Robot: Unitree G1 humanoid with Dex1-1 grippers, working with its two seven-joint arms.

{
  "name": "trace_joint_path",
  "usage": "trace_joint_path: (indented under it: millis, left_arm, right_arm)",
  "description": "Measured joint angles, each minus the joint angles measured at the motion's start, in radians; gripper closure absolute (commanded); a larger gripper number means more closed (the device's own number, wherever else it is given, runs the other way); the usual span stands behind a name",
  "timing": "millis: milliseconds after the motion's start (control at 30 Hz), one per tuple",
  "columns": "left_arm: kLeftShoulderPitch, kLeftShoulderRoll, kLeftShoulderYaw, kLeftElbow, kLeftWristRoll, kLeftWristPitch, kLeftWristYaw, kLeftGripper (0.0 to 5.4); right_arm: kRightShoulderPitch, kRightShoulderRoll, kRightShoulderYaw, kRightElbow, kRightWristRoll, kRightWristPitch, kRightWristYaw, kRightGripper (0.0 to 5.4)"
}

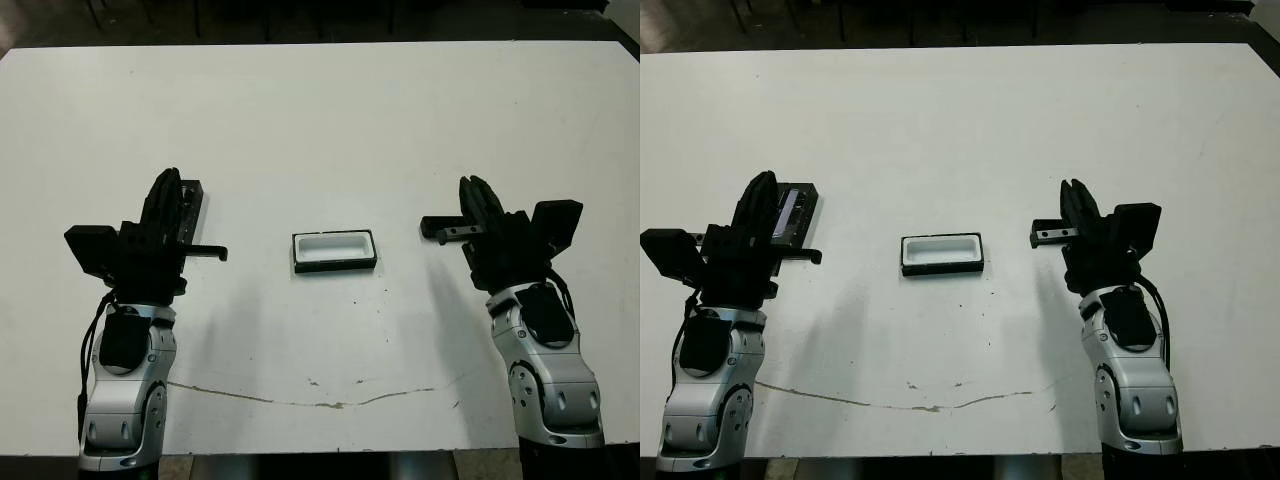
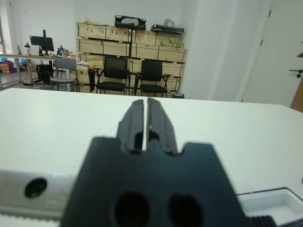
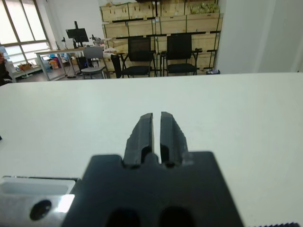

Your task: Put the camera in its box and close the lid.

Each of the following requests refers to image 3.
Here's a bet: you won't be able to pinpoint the person in dark clothes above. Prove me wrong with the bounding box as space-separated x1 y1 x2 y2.
0 44 13 86

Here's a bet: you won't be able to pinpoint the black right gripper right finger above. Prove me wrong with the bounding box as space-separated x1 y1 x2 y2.
160 111 189 168

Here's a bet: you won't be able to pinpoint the black monitor on stand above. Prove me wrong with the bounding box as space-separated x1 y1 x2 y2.
65 21 89 47

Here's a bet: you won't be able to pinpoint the black folded chair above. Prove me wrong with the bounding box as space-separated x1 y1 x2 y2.
110 54 124 79

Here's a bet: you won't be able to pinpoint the white low shelf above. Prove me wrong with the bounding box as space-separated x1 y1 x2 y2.
9 66 45 83

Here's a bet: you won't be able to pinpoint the white desktop appliance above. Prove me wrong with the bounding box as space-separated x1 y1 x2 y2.
63 37 74 50

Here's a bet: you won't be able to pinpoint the wooden crate stack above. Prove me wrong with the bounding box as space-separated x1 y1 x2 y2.
99 0 223 78

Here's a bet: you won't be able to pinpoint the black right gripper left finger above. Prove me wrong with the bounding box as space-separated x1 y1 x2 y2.
123 113 155 168

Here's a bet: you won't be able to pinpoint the colourful bags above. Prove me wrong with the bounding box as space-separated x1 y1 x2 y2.
48 53 62 70

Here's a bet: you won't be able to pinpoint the black computer tower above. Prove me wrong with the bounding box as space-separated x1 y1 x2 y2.
76 56 89 71

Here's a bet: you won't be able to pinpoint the black mesh office chair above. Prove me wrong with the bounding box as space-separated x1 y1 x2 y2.
160 33 202 77
121 36 157 78

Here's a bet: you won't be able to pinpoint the grey chair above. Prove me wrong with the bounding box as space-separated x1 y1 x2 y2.
80 46 107 80

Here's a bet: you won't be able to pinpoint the large window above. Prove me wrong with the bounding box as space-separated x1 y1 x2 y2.
0 0 51 69

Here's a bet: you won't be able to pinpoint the wood top metal desk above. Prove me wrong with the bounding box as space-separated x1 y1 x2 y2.
35 46 95 81

